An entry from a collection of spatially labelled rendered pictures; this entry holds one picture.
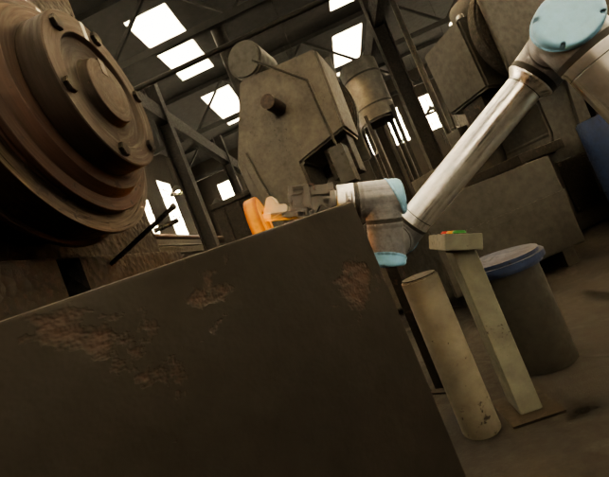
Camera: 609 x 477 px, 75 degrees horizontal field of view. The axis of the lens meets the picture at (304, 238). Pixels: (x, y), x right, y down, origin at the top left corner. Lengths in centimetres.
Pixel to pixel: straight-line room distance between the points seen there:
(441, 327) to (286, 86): 270
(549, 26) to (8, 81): 91
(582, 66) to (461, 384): 89
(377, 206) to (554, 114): 350
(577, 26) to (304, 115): 270
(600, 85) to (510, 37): 304
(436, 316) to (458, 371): 18
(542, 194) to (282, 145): 199
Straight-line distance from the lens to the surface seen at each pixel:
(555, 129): 430
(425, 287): 127
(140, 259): 103
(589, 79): 96
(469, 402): 138
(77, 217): 72
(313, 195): 99
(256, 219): 95
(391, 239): 97
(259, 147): 357
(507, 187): 295
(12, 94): 71
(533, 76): 108
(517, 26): 407
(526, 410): 149
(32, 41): 75
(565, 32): 95
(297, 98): 350
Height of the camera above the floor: 71
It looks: 3 degrees up
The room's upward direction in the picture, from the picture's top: 22 degrees counter-clockwise
